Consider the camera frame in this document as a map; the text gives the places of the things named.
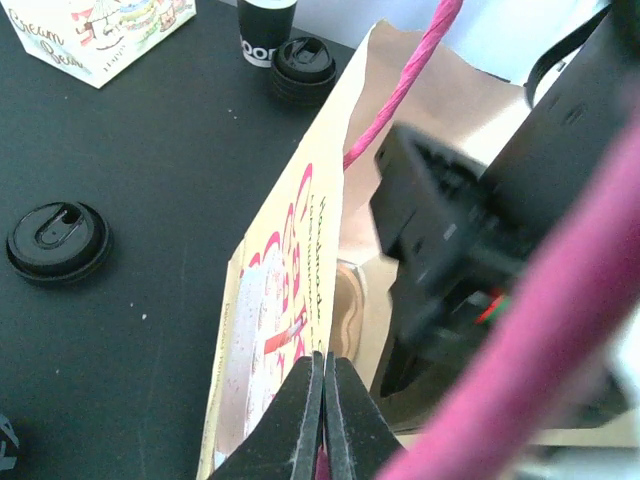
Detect brown pulp cup carrier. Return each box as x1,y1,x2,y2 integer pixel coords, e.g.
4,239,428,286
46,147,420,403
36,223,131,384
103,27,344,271
329,262,365,361

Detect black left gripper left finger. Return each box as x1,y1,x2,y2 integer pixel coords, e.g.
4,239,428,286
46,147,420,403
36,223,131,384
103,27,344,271
210,351,324,480

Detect black lid stack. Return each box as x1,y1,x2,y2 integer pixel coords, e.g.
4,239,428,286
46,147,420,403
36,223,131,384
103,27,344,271
0,414,20,472

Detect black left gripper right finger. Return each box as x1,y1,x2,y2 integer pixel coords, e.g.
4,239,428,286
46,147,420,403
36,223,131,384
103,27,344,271
323,353,403,479

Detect black coffee cup lid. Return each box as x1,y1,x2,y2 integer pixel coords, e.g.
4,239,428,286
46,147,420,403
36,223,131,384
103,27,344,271
5,202,114,288

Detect black lid stacks right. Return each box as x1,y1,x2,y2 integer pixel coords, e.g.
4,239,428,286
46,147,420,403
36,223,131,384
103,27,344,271
270,36,337,107

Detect Cream Bear printed paper bag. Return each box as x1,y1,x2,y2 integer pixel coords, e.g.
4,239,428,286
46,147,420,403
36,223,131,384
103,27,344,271
1,0,197,89

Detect tall stack paper cups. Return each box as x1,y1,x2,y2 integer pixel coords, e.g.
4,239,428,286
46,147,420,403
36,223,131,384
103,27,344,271
237,0,298,68

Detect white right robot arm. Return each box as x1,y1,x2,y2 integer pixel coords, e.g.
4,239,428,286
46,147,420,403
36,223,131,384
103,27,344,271
370,1,639,399

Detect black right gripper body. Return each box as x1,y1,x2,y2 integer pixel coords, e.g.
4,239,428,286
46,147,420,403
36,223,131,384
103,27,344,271
370,122,535,398

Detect cream paper bag pink sides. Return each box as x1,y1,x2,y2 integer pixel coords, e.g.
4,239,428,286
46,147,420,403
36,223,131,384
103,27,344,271
196,0,640,480

